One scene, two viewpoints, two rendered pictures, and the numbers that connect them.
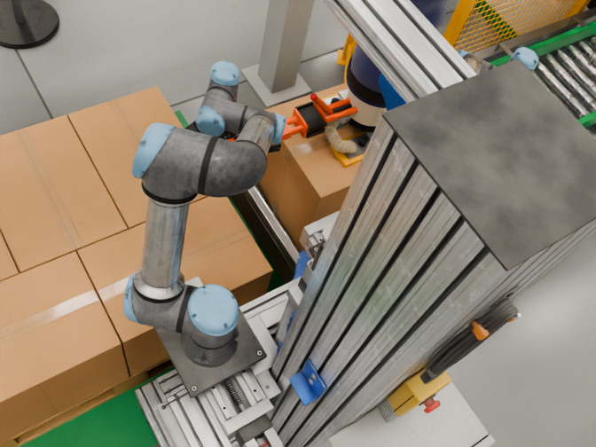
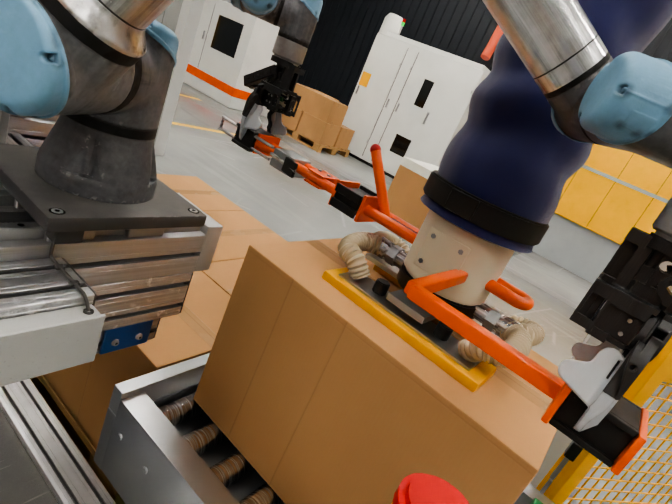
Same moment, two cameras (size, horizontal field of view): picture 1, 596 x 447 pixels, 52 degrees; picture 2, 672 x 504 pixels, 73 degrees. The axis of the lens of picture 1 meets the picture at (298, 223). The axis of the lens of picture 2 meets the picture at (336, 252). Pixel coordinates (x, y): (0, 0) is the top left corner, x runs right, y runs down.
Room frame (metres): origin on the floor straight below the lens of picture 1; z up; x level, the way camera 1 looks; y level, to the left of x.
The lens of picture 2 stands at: (1.11, -0.86, 1.29)
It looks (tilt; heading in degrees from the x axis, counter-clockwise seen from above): 20 degrees down; 76
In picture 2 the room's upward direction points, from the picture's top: 24 degrees clockwise
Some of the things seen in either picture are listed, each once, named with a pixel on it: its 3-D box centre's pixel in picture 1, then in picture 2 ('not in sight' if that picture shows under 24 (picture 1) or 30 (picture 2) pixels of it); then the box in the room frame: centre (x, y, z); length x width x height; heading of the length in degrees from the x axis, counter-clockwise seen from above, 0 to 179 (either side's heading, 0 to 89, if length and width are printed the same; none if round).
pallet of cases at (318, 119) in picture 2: not in sight; (318, 119); (1.92, 7.94, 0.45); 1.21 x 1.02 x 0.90; 138
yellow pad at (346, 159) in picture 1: (378, 137); (407, 313); (1.45, -0.17, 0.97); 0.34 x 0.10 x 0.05; 135
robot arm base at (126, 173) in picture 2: not in sight; (105, 147); (0.91, -0.21, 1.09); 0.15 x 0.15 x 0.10
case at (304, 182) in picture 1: (348, 159); (377, 390); (1.50, -0.11, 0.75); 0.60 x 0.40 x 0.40; 136
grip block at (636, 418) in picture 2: not in sight; (595, 415); (1.54, -0.50, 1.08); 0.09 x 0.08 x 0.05; 45
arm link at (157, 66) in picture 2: not in sight; (121, 61); (0.91, -0.22, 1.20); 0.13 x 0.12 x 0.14; 77
